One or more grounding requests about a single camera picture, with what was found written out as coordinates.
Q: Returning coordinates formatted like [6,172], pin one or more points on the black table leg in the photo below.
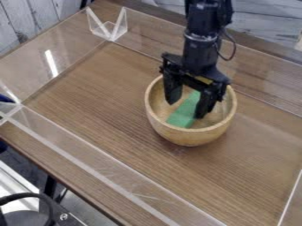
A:
[49,187]

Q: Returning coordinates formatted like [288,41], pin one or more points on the brown wooden bowl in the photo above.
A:
[205,129]

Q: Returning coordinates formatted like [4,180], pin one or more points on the clear acrylic corner bracket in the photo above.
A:
[106,30]

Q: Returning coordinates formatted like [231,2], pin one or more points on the blue object at left edge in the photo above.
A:
[5,99]

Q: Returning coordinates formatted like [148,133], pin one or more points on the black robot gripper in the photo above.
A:
[193,70]

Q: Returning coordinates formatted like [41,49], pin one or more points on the green rectangular block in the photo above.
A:
[183,115]

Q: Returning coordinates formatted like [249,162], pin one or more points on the grey metal base plate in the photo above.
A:
[62,217]

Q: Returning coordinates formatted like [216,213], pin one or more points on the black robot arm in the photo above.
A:
[207,18]

